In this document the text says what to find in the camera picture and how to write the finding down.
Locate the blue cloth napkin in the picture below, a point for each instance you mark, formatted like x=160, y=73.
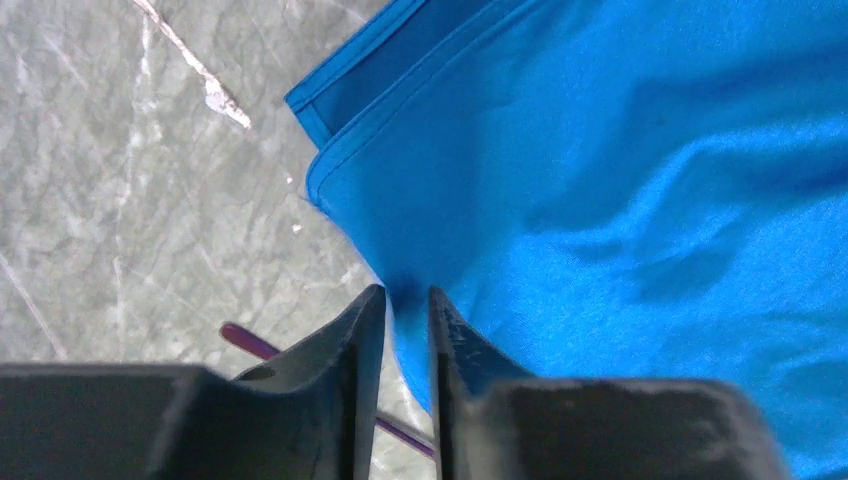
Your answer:
x=606, y=189

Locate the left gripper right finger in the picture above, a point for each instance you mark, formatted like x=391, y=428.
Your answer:
x=495, y=420

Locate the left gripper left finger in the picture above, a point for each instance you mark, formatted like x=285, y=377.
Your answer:
x=182, y=421

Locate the purple fork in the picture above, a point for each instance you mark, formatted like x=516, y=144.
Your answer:
x=296, y=363

